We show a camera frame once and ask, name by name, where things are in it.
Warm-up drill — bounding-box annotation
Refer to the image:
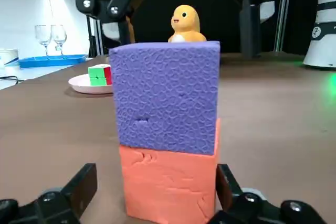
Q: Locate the aluminium frame post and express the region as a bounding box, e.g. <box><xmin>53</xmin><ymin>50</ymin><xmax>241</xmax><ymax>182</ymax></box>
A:
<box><xmin>275</xmin><ymin>0</ymin><xmax>291</xmax><ymax>52</ymax></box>
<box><xmin>88</xmin><ymin>15</ymin><xmax>104</xmax><ymax>57</ymax></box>

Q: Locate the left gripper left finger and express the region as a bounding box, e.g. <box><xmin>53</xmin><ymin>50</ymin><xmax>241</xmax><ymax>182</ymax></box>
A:
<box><xmin>0</xmin><ymin>163</ymin><xmax>98</xmax><ymax>224</ymax></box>

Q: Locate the orange plush toy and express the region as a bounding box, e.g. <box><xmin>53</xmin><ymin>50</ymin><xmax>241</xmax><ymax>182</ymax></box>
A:
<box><xmin>167</xmin><ymin>4</ymin><xmax>207</xmax><ymax>43</ymax></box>

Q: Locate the clear wine glass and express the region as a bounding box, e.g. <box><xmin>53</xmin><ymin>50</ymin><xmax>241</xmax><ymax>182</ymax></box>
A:
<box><xmin>34</xmin><ymin>25</ymin><xmax>53</xmax><ymax>57</ymax></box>
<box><xmin>50</xmin><ymin>24</ymin><xmax>67</xmax><ymax>56</ymax></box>

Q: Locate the small puzzle cube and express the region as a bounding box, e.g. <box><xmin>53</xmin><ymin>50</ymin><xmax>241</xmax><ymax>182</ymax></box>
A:
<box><xmin>88</xmin><ymin>63</ymin><xmax>113</xmax><ymax>87</ymax></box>

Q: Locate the orange foam square block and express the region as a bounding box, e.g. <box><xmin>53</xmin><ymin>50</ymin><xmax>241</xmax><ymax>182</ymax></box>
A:
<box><xmin>118</xmin><ymin>118</ymin><xmax>221</xmax><ymax>222</ymax></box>

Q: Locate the pink round plate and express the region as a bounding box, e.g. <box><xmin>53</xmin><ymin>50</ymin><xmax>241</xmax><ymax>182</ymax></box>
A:
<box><xmin>68</xmin><ymin>73</ymin><xmax>114</xmax><ymax>94</ymax></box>

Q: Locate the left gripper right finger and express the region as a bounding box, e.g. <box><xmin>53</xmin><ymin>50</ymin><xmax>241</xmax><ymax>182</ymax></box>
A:
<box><xmin>206</xmin><ymin>164</ymin><xmax>328</xmax><ymax>224</ymax></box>

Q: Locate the blue plastic tray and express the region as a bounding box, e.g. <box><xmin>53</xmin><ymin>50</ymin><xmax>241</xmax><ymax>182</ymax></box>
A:
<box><xmin>18</xmin><ymin>54</ymin><xmax>89</xmax><ymax>69</ymax></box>

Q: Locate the purple foam square block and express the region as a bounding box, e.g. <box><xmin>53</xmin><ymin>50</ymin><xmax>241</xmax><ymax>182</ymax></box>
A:
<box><xmin>109</xmin><ymin>40</ymin><xmax>221</xmax><ymax>156</ymax></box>

